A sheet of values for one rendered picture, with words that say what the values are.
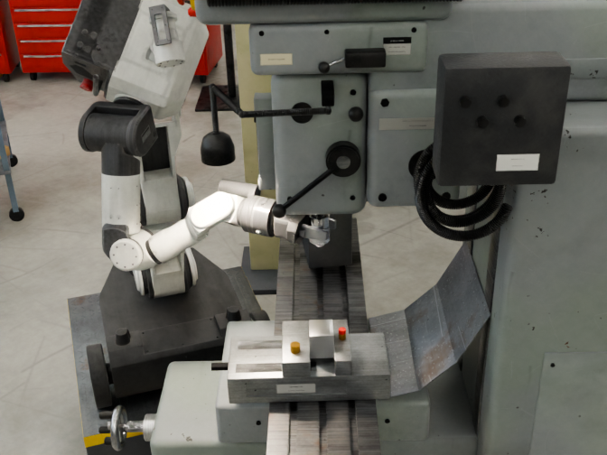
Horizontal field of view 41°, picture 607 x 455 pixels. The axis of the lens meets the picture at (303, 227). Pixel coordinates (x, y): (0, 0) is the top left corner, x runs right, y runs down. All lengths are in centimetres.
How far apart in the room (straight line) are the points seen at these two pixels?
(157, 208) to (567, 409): 126
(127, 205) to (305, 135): 52
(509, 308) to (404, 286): 217
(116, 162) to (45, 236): 264
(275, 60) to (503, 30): 42
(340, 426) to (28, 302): 249
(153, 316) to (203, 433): 80
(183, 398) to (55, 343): 162
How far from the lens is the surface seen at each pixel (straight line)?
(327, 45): 155
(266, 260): 392
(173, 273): 266
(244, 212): 187
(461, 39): 158
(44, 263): 431
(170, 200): 244
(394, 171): 166
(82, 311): 316
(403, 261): 406
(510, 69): 134
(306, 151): 165
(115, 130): 193
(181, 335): 262
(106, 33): 198
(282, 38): 155
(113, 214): 197
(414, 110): 161
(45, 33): 676
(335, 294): 214
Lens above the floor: 214
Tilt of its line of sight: 29 degrees down
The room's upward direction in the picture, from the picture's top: 2 degrees counter-clockwise
